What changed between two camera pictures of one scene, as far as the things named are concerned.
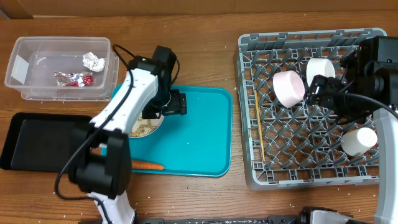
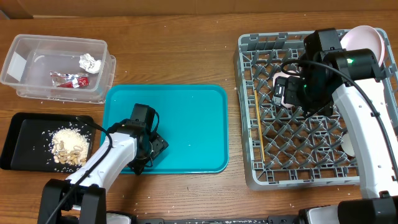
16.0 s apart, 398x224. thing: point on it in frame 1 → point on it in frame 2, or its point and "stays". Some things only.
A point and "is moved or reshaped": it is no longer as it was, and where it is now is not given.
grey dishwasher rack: x=300 y=145 stays
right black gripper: x=328 y=86 → x=292 y=86
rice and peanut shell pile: x=143 y=126 → x=70 y=146
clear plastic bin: x=64 y=68 stays
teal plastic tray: x=197 y=144 stays
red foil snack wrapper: x=79 y=79 is moved or reshaped
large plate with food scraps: x=143 y=127 → x=364 y=37
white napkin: x=92 y=62 is moved or reshaped
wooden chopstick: x=260 y=126 stays
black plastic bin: x=38 y=142 stays
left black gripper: x=178 y=104 → x=158 y=142
